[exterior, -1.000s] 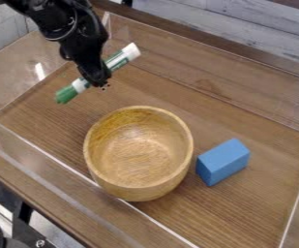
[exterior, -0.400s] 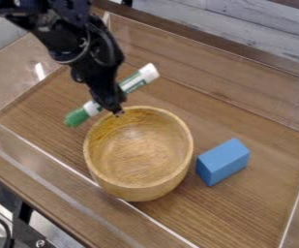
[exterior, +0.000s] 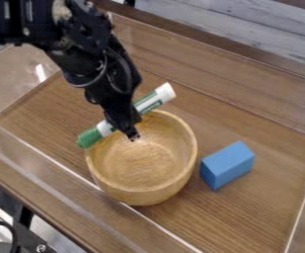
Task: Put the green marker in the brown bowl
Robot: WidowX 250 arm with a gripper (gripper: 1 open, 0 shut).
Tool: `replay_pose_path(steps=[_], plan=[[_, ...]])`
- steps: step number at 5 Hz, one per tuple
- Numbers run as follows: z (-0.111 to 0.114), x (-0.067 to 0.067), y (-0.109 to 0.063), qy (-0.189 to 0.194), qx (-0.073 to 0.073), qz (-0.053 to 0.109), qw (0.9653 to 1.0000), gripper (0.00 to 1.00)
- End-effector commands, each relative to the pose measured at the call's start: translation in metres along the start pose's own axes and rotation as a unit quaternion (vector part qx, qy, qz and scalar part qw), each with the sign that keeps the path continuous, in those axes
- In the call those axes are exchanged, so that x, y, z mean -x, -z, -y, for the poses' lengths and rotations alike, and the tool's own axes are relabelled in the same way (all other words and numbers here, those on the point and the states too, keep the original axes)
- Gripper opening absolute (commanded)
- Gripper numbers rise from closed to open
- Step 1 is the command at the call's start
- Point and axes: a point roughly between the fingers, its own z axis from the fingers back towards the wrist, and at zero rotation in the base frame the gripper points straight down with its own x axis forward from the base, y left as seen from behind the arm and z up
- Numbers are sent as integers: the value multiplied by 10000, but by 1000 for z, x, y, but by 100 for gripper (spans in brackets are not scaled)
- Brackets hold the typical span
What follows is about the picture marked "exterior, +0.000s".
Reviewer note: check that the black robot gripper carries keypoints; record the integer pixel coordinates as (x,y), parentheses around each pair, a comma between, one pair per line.
(94,62)

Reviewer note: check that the brown wooden bowl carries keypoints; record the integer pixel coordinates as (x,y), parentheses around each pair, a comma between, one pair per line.
(143,172)

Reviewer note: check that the green Expo marker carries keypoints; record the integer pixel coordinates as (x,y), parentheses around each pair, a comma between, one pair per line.
(158,97)

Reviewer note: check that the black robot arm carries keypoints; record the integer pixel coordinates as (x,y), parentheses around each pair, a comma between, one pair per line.
(26,24)

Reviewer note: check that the black table leg bracket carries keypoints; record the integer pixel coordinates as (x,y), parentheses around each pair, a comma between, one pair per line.
(28,242)

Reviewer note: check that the blue foam block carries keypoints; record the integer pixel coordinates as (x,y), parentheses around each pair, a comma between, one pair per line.
(225,165)

